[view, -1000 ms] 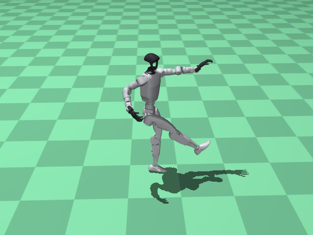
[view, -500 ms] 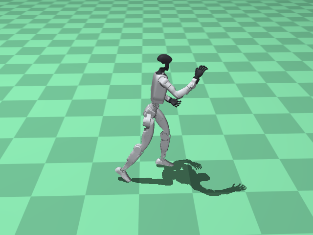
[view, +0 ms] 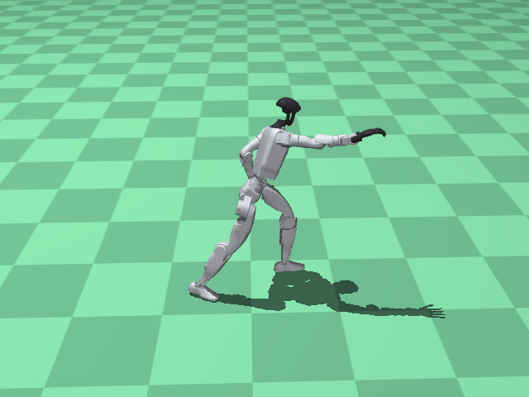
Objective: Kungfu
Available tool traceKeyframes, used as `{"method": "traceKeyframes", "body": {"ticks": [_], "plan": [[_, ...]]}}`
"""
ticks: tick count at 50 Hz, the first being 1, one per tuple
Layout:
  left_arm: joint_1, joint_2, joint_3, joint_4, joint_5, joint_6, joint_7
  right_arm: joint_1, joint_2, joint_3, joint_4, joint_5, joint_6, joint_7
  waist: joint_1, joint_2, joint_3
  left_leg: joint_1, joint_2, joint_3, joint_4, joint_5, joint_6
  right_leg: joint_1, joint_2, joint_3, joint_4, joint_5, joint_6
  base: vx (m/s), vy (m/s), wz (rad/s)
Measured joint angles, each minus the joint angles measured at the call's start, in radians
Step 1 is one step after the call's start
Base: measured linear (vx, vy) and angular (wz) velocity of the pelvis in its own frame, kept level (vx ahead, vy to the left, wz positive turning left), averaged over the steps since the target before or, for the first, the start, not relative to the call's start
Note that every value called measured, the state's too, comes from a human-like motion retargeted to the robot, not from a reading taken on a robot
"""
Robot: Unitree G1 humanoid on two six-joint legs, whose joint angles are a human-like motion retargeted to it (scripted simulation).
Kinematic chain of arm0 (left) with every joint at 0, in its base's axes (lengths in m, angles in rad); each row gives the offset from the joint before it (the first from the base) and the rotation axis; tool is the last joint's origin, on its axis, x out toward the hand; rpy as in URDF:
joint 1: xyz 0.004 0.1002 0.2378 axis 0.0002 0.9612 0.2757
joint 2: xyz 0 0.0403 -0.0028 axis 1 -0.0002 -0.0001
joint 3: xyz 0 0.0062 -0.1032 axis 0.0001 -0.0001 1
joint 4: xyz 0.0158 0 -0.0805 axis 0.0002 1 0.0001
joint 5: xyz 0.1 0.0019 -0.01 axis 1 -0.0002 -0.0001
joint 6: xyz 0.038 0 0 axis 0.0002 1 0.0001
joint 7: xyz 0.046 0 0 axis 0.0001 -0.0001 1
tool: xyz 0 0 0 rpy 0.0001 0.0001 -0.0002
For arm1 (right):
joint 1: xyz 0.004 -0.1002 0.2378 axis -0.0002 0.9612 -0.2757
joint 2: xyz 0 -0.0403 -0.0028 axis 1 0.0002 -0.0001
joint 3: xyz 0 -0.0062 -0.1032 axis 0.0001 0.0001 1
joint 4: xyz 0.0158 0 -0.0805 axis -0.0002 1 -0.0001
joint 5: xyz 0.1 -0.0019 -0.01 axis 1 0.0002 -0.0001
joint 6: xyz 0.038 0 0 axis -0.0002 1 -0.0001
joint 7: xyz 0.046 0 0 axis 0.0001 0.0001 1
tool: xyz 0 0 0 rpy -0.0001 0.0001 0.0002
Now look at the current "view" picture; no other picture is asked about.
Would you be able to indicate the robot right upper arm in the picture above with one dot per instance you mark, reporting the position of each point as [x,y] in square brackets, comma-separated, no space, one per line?
[288,139]

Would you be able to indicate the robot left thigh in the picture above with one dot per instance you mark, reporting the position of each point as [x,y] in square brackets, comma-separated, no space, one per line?
[276,200]

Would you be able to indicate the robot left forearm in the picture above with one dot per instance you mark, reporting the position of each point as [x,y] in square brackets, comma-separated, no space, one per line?
[248,165]

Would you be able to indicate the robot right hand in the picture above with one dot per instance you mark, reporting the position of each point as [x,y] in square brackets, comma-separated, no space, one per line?
[368,132]

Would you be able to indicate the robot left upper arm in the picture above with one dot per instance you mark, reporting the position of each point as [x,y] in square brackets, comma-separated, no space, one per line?
[246,152]

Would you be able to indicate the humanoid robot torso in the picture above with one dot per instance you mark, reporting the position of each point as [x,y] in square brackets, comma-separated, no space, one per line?
[268,161]

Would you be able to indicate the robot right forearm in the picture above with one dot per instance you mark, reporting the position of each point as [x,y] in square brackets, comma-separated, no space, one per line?
[330,140]

